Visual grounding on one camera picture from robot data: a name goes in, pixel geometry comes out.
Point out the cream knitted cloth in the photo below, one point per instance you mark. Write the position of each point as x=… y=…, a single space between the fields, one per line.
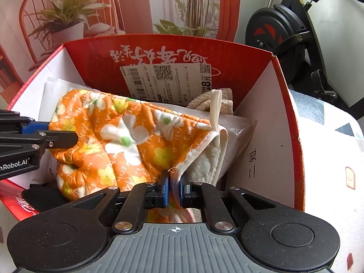
x=213 y=99

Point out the black exercise bike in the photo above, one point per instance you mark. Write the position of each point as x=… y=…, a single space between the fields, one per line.
x=319 y=44

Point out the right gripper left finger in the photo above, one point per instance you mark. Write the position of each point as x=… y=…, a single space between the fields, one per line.
x=142 y=198

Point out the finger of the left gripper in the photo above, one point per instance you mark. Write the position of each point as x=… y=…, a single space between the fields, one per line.
x=57 y=139
x=33 y=127

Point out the black sleep mask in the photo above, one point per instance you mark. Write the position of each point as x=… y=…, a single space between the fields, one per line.
x=43 y=197

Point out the room scene backdrop poster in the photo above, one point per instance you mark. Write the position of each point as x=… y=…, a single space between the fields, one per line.
x=31 y=30

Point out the white paper bag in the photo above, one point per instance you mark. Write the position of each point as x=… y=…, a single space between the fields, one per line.
x=123 y=142

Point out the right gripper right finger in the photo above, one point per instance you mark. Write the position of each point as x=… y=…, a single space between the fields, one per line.
x=206 y=198

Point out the orange floral oven mitt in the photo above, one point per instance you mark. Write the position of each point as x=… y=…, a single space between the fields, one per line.
x=123 y=142

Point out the patterned white tablecloth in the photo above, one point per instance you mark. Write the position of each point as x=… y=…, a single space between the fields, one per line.
x=324 y=159

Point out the red strawberry cardboard box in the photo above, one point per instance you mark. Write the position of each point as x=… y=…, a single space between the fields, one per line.
x=159 y=69

